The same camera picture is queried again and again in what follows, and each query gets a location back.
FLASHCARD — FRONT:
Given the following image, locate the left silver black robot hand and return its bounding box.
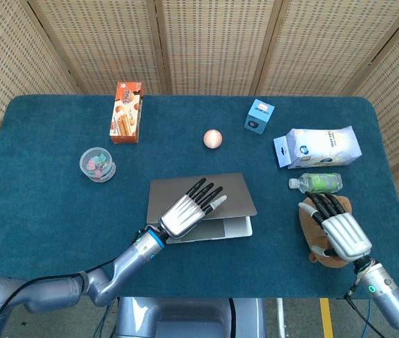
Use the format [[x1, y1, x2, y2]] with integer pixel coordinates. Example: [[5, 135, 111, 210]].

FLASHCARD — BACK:
[[159, 178, 228, 241]]

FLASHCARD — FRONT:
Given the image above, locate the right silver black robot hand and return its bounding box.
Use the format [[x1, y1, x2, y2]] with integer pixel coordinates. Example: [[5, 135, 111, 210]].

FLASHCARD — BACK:
[[301, 192, 374, 263]]

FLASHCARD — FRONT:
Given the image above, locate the silver laptop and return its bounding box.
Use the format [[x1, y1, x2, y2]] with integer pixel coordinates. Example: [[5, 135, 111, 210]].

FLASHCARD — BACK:
[[146, 172, 258, 244]]

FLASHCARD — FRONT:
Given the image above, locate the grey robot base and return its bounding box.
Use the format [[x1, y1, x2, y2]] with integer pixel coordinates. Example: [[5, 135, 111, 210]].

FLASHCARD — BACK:
[[114, 297, 267, 338]]

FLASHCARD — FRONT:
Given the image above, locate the brown capybara plush toy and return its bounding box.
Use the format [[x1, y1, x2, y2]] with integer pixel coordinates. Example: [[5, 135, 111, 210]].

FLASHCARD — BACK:
[[298, 194, 354, 269]]

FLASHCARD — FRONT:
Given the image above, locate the clear bottle with green label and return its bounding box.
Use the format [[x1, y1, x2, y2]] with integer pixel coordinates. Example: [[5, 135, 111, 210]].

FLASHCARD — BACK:
[[288, 172, 343, 194]]

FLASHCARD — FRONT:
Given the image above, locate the white tissue pack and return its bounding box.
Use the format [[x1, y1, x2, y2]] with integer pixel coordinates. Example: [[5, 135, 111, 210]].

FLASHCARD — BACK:
[[273, 125, 363, 169]]

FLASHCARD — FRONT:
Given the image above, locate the clear jar of binder clips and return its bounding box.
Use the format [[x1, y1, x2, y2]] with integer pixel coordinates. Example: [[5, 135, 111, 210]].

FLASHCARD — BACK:
[[79, 146, 118, 183]]

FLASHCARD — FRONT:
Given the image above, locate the orange snack box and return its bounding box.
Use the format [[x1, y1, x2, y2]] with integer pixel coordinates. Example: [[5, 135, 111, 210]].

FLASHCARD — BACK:
[[109, 82, 145, 144]]

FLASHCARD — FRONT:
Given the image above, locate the blue table mat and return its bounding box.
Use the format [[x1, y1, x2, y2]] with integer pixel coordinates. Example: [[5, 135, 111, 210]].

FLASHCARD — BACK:
[[0, 94, 399, 299]]

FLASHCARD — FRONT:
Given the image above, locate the small blue cardboard box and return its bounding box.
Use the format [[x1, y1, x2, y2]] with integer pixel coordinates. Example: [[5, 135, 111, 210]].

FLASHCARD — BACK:
[[244, 99, 276, 135]]

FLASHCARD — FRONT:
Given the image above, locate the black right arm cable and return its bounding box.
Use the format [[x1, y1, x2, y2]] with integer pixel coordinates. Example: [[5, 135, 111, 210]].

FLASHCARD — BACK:
[[342, 270, 379, 338]]

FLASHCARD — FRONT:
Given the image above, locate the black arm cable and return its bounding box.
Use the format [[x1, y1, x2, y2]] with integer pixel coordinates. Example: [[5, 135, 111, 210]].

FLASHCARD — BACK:
[[342, 270, 379, 338], [0, 258, 118, 338]]

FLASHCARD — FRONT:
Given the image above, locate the blue cable under table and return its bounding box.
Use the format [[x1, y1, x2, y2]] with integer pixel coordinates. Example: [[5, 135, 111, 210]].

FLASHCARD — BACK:
[[361, 298, 375, 338], [93, 298, 116, 338]]

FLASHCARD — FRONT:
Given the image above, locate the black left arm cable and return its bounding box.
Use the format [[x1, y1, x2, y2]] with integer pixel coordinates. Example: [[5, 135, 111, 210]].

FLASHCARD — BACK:
[[0, 258, 118, 338]]

